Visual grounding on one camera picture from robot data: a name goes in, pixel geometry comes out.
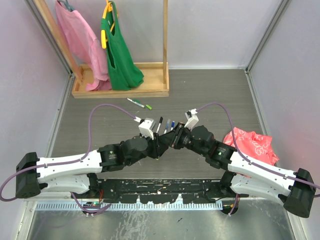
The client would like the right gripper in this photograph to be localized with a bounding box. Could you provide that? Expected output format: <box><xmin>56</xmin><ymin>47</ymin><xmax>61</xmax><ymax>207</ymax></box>
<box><xmin>159</xmin><ymin>122</ymin><xmax>208</xmax><ymax>157</ymax></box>

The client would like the black white marker pen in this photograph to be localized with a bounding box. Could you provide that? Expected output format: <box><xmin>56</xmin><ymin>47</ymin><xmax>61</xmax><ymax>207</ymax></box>
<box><xmin>156</xmin><ymin>116</ymin><xmax>163</xmax><ymax>134</ymax></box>

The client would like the wooden clothes rack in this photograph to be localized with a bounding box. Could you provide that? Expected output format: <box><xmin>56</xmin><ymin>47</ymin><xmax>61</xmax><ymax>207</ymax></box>
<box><xmin>35</xmin><ymin>0</ymin><xmax>170</xmax><ymax>99</ymax></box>

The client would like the green tank top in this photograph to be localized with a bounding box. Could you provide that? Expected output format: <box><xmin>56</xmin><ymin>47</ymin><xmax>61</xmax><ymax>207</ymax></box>
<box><xmin>100</xmin><ymin>1</ymin><xmax>145</xmax><ymax>91</ymax></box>

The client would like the red patterned cloth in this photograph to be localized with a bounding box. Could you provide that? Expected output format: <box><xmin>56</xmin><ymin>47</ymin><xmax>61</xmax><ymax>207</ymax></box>
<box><xmin>233</xmin><ymin>127</ymin><xmax>279</xmax><ymax>166</ymax></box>

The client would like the pink shirt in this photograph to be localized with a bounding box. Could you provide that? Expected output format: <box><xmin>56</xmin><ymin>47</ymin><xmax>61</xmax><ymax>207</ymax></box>
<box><xmin>55</xmin><ymin>1</ymin><xmax>112</xmax><ymax>91</ymax></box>

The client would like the yellow hanger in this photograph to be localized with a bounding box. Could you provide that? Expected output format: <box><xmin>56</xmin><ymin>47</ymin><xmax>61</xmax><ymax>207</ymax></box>
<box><xmin>100</xmin><ymin>0</ymin><xmax>120</xmax><ymax>49</ymax></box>

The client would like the blue grey hanger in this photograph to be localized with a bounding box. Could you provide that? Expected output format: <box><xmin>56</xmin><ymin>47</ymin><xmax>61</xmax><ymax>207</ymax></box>
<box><xmin>57</xmin><ymin>0</ymin><xmax>75</xmax><ymax>12</ymax></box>

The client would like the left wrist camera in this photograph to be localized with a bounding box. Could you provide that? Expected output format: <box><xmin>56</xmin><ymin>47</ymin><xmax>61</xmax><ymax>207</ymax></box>
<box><xmin>134</xmin><ymin>116</ymin><xmax>156</xmax><ymax>140</ymax></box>

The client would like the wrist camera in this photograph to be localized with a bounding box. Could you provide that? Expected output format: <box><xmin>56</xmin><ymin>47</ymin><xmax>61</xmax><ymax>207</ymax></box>
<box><xmin>134</xmin><ymin>116</ymin><xmax>156</xmax><ymax>140</ymax></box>
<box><xmin>184</xmin><ymin>108</ymin><xmax>199</xmax><ymax>130</ymax></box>

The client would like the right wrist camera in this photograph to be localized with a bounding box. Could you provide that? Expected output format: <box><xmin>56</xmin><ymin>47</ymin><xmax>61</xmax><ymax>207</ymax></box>
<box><xmin>184</xmin><ymin>108</ymin><xmax>199</xmax><ymax>130</ymax></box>

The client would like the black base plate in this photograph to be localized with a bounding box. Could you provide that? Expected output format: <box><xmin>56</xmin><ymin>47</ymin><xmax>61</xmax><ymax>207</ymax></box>
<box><xmin>78</xmin><ymin>179</ymin><xmax>236</xmax><ymax>204</ymax></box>

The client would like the grey slotted cable duct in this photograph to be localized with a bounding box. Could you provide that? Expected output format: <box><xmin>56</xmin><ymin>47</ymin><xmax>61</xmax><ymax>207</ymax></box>
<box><xmin>35</xmin><ymin>200</ymin><xmax>223</xmax><ymax>211</ymax></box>

